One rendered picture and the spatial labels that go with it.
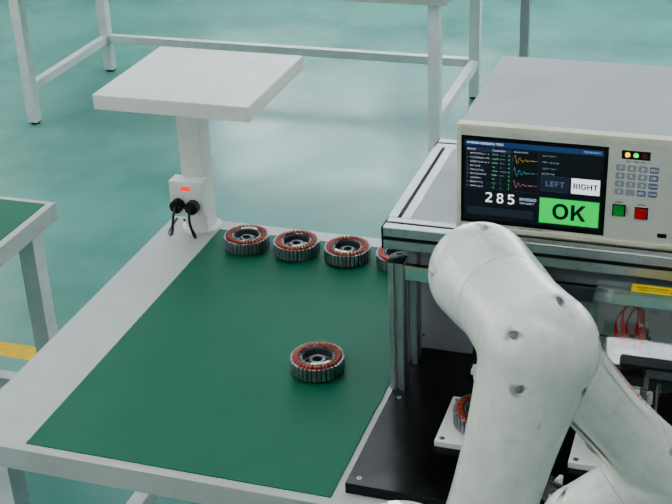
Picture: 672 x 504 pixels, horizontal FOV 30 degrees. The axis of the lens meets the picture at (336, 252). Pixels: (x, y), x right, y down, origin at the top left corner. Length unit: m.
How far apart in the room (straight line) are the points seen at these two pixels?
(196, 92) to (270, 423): 0.78
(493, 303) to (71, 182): 4.24
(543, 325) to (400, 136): 4.43
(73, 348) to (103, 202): 2.53
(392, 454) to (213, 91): 0.93
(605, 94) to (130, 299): 1.18
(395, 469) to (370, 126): 3.68
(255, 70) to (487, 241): 1.54
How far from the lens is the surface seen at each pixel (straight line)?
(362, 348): 2.60
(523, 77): 2.42
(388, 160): 5.40
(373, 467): 2.23
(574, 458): 2.25
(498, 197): 2.23
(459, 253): 1.39
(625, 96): 2.34
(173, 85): 2.80
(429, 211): 2.34
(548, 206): 2.22
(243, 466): 2.29
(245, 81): 2.79
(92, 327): 2.78
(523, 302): 1.27
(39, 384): 2.61
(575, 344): 1.26
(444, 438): 2.28
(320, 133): 5.72
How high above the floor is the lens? 2.12
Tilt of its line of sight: 27 degrees down
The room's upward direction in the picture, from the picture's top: 3 degrees counter-clockwise
